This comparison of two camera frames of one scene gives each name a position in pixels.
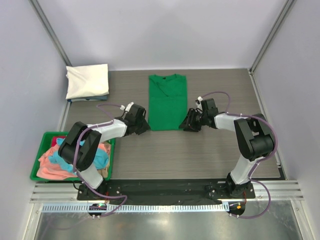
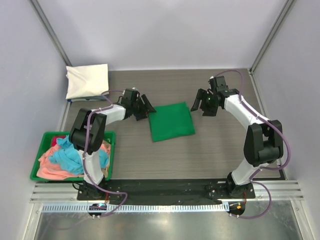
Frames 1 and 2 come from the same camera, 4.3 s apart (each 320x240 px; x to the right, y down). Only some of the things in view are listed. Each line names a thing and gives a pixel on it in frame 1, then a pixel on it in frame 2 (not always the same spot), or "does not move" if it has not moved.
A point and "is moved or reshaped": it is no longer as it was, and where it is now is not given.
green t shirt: x=167 y=102 is moved or reshaped
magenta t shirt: x=53 y=141 does not move
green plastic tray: x=45 y=144 does not move
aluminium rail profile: x=45 y=193 does not move
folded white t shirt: x=84 y=80 does not move
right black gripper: x=189 y=123 → x=201 y=95
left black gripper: x=145 y=127 → x=146 y=107
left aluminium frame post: x=36 y=6 does not move
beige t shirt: x=104 y=172 does not move
